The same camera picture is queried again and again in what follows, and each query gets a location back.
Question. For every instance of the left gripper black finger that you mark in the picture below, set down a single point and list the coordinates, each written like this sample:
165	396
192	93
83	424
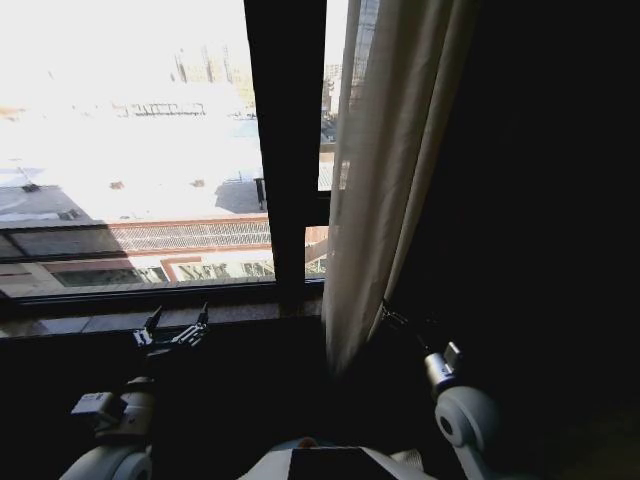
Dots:
149	330
196	330

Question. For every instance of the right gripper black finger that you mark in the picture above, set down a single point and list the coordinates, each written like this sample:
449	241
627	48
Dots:
393	313

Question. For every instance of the beige fabric curtain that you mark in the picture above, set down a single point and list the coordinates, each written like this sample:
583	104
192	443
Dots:
380	165

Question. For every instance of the stone window sill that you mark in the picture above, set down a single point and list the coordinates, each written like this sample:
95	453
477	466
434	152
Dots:
240	314

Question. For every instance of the outside building with lattice railing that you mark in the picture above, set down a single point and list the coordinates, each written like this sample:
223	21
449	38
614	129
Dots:
190	235

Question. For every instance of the white robot front shell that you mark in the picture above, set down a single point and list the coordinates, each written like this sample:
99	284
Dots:
345	462

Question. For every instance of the dark window frame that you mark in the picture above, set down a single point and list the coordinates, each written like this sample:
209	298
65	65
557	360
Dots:
287	150

